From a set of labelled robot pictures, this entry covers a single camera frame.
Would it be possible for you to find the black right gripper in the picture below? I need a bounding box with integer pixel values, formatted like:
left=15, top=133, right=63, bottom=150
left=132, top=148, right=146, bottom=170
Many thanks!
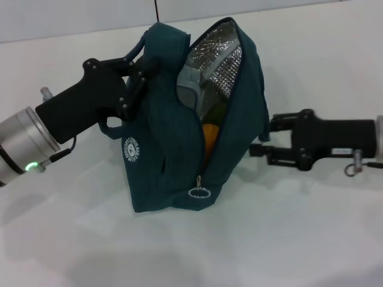
left=250, top=109, right=377, bottom=171

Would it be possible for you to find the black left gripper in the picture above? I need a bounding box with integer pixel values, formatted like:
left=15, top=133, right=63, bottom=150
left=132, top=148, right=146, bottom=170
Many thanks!
left=35, top=58, right=159, bottom=144

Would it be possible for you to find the clear blue-rimmed food container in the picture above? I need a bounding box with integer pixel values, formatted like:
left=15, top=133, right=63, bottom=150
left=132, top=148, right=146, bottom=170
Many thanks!
left=175, top=64, right=205, bottom=110

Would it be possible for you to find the dark teal fabric bag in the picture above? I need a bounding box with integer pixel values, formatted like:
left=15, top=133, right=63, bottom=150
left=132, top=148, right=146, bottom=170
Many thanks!
left=98, top=16, right=272, bottom=213

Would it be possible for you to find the green cucumber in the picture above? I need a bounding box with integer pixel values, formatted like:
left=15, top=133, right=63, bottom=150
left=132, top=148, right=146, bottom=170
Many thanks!
left=206, top=101, right=229, bottom=126

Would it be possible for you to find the orange pear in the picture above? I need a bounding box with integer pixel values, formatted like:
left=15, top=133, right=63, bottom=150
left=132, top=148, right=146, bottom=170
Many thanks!
left=202, top=122, right=224, bottom=161

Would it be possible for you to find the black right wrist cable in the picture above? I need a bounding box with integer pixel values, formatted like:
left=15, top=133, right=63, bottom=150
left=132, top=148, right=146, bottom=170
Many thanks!
left=344, top=149, right=383, bottom=178

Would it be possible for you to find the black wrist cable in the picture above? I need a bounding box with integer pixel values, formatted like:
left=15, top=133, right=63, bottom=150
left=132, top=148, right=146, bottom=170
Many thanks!
left=49, top=136, right=77, bottom=164
left=344, top=149, right=383, bottom=178

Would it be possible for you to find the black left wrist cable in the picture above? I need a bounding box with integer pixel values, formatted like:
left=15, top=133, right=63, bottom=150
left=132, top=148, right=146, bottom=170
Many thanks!
left=49, top=136, right=77, bottom=164

